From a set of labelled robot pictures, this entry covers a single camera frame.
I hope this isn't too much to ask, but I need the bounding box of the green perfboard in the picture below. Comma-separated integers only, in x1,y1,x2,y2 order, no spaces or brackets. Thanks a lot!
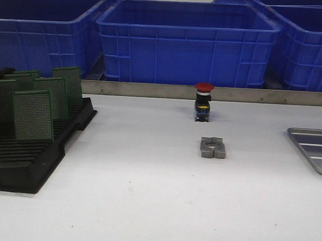
33,77,68,120
52,66,83,105
12,90,54,142
3,70,40,91
0,79,18,122

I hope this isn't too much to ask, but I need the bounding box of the green perfboard front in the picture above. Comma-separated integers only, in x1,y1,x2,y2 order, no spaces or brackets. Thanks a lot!
12,90,54,142

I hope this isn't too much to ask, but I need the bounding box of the black slotted board rack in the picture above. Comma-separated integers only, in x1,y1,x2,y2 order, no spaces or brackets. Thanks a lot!
0,97,97,194

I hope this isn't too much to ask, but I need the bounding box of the silver metal tray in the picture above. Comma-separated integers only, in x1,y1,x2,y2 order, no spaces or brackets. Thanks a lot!
287,127,322,175

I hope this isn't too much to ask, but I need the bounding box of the red emergency stop button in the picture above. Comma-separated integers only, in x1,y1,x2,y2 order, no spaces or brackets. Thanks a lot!
195,82,214,122

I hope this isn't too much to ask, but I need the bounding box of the grey metal clamp block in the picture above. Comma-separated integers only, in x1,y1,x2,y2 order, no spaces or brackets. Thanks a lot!
200,137,227,159

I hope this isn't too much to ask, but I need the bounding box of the blue plastic crate centre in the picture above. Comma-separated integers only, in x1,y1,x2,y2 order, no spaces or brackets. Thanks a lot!
97,0,279,88

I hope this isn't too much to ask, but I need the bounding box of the blue plastic crate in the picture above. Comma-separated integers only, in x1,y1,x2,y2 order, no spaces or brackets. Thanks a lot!
0,0,106,77
97,0,279,88
268,5,322,92

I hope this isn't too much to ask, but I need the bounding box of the blue crate back right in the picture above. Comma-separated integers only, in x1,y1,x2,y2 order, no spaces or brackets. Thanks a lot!
213,0,322,7

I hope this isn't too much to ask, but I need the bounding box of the blue plastic crate left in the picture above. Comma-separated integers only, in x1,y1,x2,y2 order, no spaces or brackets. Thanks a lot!
0,0,106,77

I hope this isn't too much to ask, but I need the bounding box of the blue plastic crate right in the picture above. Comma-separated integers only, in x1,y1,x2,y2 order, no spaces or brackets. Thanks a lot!
268,5,322,92

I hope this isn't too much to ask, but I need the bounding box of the steel table edge rail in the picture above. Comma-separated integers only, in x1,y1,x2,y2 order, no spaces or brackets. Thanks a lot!
81,80,322,106

